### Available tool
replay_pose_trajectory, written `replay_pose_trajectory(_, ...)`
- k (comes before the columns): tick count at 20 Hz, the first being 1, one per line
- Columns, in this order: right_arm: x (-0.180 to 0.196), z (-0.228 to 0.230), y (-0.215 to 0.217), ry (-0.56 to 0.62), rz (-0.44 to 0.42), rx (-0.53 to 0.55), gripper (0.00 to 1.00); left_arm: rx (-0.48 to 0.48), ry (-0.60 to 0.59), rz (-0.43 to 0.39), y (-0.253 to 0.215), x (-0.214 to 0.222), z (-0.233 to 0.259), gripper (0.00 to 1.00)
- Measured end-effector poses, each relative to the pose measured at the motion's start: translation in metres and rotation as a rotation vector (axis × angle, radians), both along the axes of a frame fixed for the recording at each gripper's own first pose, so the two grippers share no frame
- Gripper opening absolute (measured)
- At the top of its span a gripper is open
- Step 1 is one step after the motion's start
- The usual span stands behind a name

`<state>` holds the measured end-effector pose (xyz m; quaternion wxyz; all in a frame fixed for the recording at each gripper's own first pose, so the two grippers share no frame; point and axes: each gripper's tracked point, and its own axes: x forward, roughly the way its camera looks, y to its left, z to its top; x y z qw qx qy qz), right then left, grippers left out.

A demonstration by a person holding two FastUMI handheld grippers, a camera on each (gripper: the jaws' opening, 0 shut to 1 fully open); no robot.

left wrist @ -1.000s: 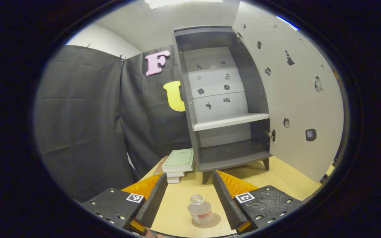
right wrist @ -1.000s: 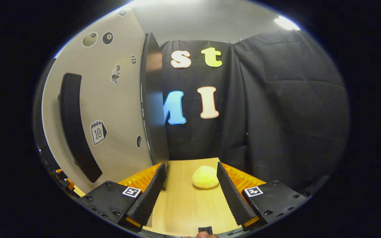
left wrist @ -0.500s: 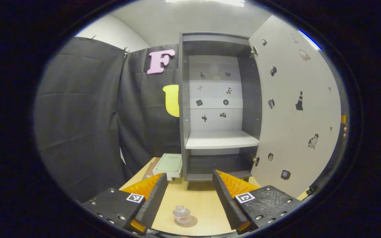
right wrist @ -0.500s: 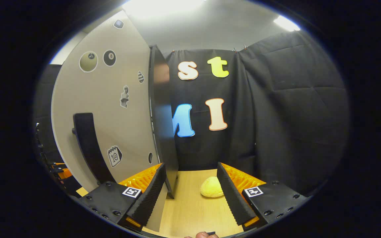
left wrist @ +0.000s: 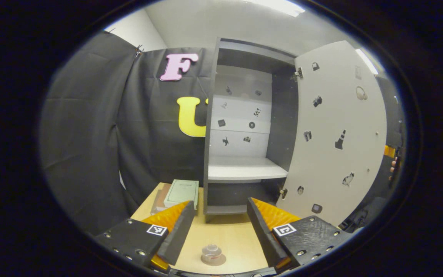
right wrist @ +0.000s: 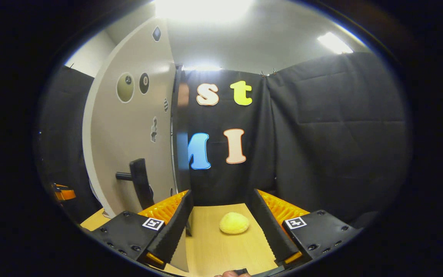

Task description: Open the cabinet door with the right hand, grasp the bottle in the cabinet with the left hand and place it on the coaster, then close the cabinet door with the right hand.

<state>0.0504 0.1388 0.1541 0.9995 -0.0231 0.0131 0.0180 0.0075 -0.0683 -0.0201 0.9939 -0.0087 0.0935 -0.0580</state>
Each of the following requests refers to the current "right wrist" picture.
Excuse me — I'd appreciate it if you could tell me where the yellow plush toy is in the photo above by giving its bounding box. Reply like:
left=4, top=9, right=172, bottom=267
left=219, top=212, right=250, bottom=234

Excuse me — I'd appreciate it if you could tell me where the light grey cabinet door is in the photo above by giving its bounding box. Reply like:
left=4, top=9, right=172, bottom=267
left=82, top=17, right=191, bottom=273

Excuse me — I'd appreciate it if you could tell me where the long ceiling light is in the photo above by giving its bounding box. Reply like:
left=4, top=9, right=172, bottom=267
left=154, top=0, right=253, bottom=22

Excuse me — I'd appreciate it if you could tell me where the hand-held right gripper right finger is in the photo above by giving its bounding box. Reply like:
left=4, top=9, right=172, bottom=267
left=251, top=189, right=362, bottom=269

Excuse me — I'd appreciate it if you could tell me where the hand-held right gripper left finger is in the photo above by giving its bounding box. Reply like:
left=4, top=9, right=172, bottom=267
left=91, top=189, right=194, bottom=270

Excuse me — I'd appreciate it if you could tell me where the dark grey cabinet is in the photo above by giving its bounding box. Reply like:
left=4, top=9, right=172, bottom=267
left=171, top=65, right=193, bottom=237

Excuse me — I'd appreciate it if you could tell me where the small ceiling light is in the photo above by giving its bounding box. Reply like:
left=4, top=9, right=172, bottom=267
left=317, top=32, right=354, bottom=55

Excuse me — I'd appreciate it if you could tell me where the black cabinet door handle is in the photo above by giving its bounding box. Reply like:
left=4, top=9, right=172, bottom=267
left=115, top=158, right=155, bottom=210

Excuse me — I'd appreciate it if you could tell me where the black backdrop cloth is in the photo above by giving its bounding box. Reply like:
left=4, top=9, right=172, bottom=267
left=37, top=52, right=412, bottom=227

